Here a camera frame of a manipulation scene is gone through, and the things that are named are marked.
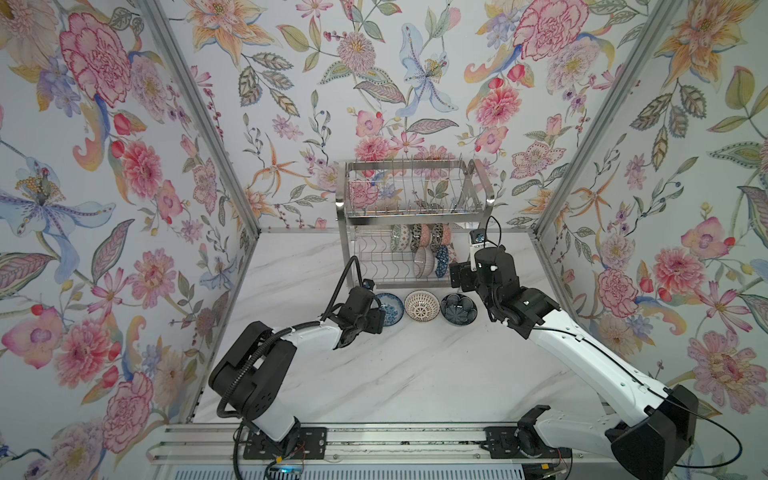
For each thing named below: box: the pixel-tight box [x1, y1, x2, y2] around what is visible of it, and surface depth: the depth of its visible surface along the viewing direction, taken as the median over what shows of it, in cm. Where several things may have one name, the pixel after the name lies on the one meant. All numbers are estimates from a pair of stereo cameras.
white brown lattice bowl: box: [404, 290, 441, 322], surface depth 100 cm
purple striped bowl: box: [414, 246, 435, 279], surface depth 100 cm
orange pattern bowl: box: [420, 224, 431, 247], surface depth 106 cm
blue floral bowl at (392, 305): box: [374, 292, 405, 327], surface depth 98 cm
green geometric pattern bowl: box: [391, 224, 410, 252], surface depth 108 cm
